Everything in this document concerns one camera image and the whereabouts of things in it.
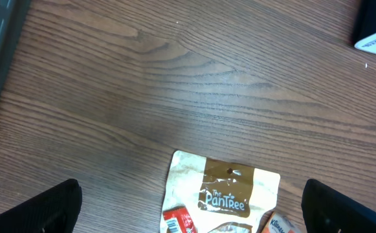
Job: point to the red candy bar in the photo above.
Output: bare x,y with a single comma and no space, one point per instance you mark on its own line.
179,220

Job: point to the small orange box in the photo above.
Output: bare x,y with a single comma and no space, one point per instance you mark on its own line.
279,223

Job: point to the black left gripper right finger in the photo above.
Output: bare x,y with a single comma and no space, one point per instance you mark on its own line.
327,210

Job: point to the brown snack pouch red label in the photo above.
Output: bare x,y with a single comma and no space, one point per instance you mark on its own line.
220,196

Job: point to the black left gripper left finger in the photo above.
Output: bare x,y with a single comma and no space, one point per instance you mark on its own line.
54,211

